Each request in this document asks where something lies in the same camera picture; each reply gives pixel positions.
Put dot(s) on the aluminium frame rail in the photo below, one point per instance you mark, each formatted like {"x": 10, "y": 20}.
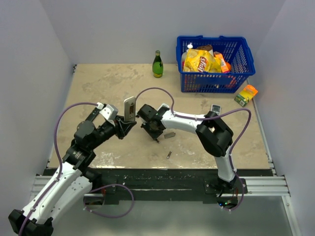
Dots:
{"x": 260, "y": 186}

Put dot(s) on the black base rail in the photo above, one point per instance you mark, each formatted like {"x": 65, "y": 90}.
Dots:
{"x": 177, "y": 185}

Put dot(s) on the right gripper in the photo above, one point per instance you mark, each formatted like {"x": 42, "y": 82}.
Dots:
{"x": 154, "y": 135}

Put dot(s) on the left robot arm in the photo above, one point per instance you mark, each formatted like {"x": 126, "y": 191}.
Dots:
{"x": 71, "y": 180}

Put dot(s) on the green orange carton box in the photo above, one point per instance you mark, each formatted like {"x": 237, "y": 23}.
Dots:
{"x": 246, "y": 95}

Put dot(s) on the white grey remote control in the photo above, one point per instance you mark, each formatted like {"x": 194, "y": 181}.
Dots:
{"x": 216, "y": 109}

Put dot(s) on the blue plastic shopping basket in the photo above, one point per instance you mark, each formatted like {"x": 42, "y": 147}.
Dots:
{"x": 235, "y": 51}

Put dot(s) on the yellow chips bag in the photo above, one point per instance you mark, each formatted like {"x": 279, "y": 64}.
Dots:
{"x": 201, "y": 61}

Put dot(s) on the green glass bottle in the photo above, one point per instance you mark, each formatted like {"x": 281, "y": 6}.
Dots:
{"x": 157, "y": 66}

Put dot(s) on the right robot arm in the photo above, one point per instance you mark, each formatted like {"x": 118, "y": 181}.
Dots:
{"x": 213, "y": 133}

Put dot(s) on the white air conditioner remote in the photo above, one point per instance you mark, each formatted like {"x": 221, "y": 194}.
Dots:
{"x": 129, "y": 109}

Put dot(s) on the black remote control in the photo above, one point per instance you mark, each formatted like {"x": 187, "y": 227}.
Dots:
{"x": 94, "y": 113}

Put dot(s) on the orange snack box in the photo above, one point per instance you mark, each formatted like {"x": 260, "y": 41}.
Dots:
{"x": 225, "y": 66}

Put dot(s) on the brown snack package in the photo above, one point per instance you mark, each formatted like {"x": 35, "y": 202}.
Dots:
{"x": 205, "y": 47}

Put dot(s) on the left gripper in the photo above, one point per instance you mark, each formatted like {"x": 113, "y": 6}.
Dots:
{"x": 122, "y": 128}

